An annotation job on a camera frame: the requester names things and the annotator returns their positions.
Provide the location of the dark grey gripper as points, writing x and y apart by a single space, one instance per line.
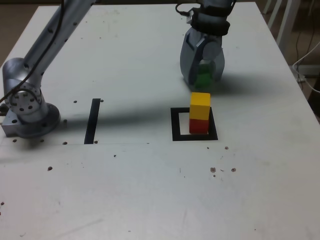
212 38

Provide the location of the green cube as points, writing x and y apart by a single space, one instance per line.
203 78

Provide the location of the yellow cube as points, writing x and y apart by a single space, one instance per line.
200 106

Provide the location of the red cube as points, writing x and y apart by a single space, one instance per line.
198 127

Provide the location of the black tape square outline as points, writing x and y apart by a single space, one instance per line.
176 125

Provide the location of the black tape strip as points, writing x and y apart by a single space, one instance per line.
92 122

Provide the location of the white furniture frame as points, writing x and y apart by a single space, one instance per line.
288 22

